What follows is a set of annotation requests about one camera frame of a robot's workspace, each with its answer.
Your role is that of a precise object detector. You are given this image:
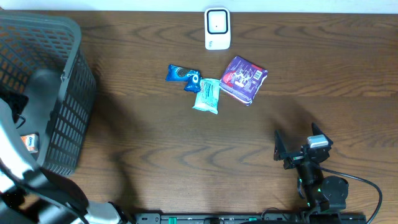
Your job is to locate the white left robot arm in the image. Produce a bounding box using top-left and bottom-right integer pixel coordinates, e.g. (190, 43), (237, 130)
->
(1, 101), (135, 223)

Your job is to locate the teal wipes packet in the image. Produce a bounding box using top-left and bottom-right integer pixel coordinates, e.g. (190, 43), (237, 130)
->
(192, 78), (220, 114)

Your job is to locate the white barcode scanner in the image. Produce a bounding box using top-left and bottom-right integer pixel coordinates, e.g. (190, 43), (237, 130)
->
(204, 7), (231, 50)

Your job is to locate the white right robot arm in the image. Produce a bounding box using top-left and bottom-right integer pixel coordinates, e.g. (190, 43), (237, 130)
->
(274, 123), (349, 212)

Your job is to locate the purple snack package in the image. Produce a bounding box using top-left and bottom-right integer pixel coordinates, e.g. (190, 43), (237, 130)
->
(220, 56), (268, 106)

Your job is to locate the orange tissue pack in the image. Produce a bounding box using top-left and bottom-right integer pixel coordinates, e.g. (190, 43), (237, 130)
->
(21, 133), (39, 153)

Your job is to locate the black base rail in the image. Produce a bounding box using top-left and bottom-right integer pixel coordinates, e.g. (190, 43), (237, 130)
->
(134, 212), (367, 224)

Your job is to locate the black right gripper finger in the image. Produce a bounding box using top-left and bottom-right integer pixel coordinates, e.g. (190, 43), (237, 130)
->
(274, 130), (287, 161)
(312, 123), (330, 140)

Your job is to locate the grey plastic basket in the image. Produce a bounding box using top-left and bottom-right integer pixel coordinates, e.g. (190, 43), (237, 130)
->
(1, 11), (96, 176)

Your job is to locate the blue cookie packet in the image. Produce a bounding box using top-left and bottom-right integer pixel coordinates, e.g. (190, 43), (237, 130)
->
(165, 64), (202, 93)

